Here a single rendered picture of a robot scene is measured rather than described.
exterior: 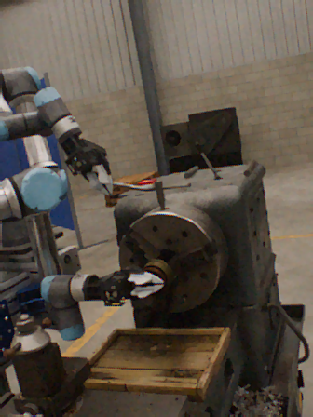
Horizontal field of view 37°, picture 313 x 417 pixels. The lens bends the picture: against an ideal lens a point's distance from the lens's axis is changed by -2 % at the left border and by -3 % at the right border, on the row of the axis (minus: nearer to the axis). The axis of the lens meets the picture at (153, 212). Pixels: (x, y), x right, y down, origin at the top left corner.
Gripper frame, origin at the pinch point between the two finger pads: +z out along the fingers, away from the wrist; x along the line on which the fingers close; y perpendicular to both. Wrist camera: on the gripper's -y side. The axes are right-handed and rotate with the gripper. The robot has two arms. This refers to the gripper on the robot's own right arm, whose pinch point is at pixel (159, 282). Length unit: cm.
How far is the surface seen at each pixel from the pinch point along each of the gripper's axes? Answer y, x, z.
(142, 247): -10.3, 7.0, -7.8
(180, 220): -15.1, 12.8, 3.0
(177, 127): -863, 15, -283
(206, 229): -17.5, 8.8, 9.4
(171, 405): 36.9, -11.1, 14.3
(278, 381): -38, -54, 21
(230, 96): -1002, 64, -187
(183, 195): -33.6, 16.3, -1.6
